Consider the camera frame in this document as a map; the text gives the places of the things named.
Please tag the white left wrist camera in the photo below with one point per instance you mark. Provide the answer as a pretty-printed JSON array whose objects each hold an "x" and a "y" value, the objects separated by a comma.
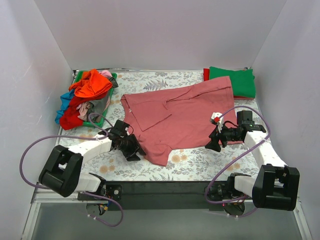
[{"x": 129, "y": 130}]

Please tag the dusty rose t-shirt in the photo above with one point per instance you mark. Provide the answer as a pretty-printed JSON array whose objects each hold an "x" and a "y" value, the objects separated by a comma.
[{"x": 179, "y": 118}]

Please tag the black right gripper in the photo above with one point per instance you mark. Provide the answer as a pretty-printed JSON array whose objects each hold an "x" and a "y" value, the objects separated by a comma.
[{"x": 219, "y": 138}]

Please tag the orange crumpled t-shirt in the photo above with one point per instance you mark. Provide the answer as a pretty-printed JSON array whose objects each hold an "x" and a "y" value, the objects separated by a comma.
[{"x": 92, "y": 84}]

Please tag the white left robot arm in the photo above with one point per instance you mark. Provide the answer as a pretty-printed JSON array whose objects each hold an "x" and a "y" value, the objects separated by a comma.
[{"x": 62, "y": 172}]

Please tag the red folded t-shirt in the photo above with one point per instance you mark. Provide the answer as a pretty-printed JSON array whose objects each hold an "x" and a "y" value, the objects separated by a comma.
[{"x": 206, "y": 74}]

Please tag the red crumpled t-shirt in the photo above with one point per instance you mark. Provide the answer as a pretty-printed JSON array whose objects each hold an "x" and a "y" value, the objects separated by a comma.
[{"x": 70, "y": 118}]

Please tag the green plastic laundry tray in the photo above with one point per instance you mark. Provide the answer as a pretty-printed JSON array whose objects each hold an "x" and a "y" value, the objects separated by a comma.
[{"x": 86, "y": 124}]

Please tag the aluminium frame rail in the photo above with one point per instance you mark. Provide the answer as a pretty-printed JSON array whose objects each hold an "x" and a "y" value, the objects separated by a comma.
[{"x": 43, "y": 197}]

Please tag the light pink crumpled t-shirt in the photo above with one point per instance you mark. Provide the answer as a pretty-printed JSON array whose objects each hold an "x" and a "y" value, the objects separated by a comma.
[{"x": 81, "y": 108}]

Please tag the green folded t-shirt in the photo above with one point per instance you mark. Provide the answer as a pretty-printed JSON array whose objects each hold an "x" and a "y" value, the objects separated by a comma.
[{"x": 242, "y": 81}]

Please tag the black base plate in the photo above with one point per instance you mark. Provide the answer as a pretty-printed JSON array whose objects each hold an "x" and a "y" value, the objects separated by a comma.
[{"x": 166, "y": 195}]

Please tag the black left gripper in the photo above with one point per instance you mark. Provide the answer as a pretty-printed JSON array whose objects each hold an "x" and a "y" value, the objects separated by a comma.
[{"x": 131, "y": 149}]

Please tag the pink folded t-shirt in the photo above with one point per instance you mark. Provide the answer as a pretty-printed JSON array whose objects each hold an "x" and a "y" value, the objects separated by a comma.
[{"x": 243, "y": 99}]

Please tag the blue crumpled t-shirt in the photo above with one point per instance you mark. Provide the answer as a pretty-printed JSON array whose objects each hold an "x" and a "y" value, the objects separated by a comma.
[{"x": 65, "y": 101}]

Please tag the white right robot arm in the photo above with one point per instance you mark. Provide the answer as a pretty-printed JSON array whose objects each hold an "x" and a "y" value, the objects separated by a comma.
[{"x": 276, "y": 184}]

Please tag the floral patterned table mat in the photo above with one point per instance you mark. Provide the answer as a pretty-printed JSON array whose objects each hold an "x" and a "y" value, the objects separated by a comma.
[{"x": 194, "y": 164}]

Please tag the grey crumpled t-shirt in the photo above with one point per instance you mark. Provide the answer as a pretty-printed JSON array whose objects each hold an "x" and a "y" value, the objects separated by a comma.
[{"x": 100, "y": 106}]

